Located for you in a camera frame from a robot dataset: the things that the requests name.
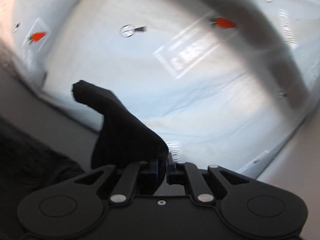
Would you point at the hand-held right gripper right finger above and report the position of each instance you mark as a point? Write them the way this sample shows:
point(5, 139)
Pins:
point(171, 173)

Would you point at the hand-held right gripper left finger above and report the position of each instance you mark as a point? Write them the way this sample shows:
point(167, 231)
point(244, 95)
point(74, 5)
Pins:
point(153, 171)

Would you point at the black cloth garment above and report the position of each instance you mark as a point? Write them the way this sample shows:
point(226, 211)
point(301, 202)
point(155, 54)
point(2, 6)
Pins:
point(125, 135)

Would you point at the light blue carrot-print sheet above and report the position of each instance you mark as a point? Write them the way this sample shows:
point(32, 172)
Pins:
point(150, 80)

